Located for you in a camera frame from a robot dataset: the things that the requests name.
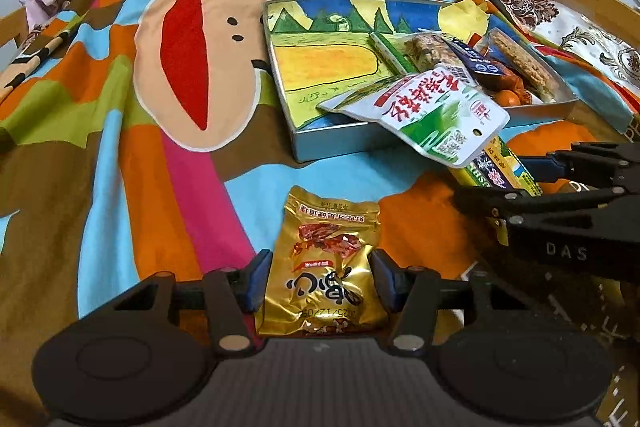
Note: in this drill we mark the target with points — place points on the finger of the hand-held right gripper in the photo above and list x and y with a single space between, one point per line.
540 169
490 203

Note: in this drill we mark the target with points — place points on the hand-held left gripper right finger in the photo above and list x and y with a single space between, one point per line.
387 282

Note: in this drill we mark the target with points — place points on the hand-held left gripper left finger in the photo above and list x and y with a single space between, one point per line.
257 282

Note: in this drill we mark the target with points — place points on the yellow green snack bar packet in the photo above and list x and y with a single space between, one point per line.
500 167

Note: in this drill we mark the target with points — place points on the gold snack packet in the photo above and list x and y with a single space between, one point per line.
320 257

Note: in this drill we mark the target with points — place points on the mandarin orange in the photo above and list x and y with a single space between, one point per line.
506 99

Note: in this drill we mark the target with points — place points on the orange sausage packet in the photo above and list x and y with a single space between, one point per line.
495 79

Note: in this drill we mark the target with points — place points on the white green snack pouch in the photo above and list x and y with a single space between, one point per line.
430 117

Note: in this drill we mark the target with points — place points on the rice cracker packet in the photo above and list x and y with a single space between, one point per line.
525 62

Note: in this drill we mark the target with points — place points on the blue white snack packet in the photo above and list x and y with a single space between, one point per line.
475 59

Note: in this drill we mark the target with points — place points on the clear nut bar packet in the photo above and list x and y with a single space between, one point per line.
430 49

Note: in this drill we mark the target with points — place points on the green sausage stick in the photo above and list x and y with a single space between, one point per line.
390 52

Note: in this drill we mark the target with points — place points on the metal tray with drawing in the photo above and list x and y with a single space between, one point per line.
320 67

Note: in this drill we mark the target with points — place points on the floral satin quilt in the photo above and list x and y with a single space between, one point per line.
590 37

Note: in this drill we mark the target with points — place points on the brown monkey printed blanket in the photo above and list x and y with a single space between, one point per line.
100 157

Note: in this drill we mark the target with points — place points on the giraffe print cloth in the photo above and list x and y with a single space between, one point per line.
30 57

